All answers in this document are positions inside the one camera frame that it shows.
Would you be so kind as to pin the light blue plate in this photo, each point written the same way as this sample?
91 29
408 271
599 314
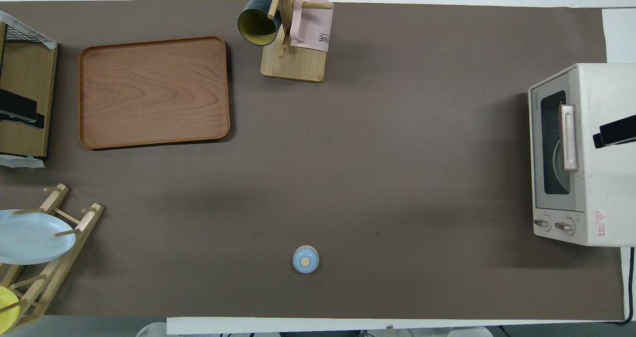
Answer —
30 237

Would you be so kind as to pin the wooden dish rack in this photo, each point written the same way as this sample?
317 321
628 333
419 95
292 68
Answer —
92 215

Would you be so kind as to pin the silver oven knob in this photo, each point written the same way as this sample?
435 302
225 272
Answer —
542 223
565 226

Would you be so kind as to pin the white toaster oven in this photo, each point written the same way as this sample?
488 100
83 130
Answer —
606 188

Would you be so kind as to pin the yellow plate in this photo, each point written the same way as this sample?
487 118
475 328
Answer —
6 309

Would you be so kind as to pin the pale green plate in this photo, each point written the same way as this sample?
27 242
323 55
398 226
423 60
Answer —
556 173

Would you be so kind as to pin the brown wooden tray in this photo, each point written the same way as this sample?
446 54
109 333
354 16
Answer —
154 93

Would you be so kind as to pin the white crumpled plastic sheet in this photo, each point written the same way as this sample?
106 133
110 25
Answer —
22 162

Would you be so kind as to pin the brown table mat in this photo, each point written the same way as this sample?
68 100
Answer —
348 128

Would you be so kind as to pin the dark blue mug yellow inside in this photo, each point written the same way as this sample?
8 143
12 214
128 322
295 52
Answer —
256 24

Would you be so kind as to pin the small blue jar wooden knob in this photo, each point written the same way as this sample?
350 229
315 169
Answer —
305 261

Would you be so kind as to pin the wooden mug tree stand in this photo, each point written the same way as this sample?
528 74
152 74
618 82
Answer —
298 68

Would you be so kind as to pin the toaster oven glass door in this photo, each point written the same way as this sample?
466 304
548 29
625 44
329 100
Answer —
539 153

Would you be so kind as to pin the pink mug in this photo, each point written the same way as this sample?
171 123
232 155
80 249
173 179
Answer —
313 34

